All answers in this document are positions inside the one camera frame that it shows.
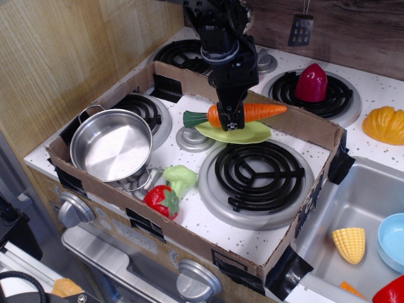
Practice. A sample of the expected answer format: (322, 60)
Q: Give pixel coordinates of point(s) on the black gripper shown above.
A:
(232, 81)

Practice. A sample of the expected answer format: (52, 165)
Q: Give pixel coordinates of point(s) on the orange plastic carrot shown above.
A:
(253, 112)

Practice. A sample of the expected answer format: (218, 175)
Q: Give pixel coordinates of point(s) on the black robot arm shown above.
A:
(229, 51)

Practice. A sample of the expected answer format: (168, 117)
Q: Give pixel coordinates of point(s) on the light green plate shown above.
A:
(253, 132)

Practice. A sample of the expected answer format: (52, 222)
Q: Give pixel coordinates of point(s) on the center silver stovetop knob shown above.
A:
(192, 141)

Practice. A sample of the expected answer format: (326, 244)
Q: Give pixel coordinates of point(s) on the silver stovetop knob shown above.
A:
(192, 141)
(266, 62)

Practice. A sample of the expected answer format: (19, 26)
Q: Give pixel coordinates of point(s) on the back right black burner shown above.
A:
(342, 104)

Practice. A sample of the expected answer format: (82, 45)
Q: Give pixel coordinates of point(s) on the black burner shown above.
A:
(342, 104)
(152, 111)
(184, 54)
(258, 186)

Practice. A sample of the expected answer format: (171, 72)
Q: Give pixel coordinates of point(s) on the back silver stovetop knob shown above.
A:
(266, 62)

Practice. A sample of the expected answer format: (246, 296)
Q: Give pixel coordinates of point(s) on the brown cardboard fence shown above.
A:
(252, 266)

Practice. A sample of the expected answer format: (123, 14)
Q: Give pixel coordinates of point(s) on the back left black burner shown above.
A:
(184, 54)

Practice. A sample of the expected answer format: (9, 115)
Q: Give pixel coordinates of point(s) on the front right black burner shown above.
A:
(258, 186)

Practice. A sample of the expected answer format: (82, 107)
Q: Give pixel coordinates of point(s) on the green plastic broccoli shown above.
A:
(179, 178)

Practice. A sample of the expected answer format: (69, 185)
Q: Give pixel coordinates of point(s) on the dark red plastic pepper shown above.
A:
(312, 85)

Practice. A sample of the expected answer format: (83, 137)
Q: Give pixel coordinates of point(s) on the front left black burner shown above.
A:
(152, 111)

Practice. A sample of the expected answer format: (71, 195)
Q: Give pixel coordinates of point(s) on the red plastic strawberry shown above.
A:
(163, 200)

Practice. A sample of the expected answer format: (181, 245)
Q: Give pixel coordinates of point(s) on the hanging slotted spatula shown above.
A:
(302, 26)

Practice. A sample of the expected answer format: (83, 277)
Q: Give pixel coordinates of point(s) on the stainless steel pot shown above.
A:
(114, 146)

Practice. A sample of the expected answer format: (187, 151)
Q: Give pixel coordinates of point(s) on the yellow plastic squash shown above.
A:
(385, 124)

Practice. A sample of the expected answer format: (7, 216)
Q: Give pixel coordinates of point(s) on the silver sink basin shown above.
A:
(368, 194)

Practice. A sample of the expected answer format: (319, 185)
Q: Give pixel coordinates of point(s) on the silver stove knob right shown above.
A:
(195, 283)

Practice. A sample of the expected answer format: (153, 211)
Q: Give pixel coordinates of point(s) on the silver stove knob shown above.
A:
(74, 211)
(195, 283)

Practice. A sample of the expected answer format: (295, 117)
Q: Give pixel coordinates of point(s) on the yellow plastic corn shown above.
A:
(350, 243)

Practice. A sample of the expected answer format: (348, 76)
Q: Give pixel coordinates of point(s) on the silver stove knob left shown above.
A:
(74, 211)

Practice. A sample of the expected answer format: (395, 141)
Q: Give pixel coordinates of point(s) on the light blue bowl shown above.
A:
(390, 241)

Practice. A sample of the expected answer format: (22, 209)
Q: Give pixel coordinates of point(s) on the small orange plastic piece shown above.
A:
(348, 287)

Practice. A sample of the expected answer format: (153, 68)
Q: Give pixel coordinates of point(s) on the orange piece on floor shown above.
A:
(65, 287)

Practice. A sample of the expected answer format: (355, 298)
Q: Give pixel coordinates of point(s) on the silver oven door handle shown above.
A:
(111, 262)

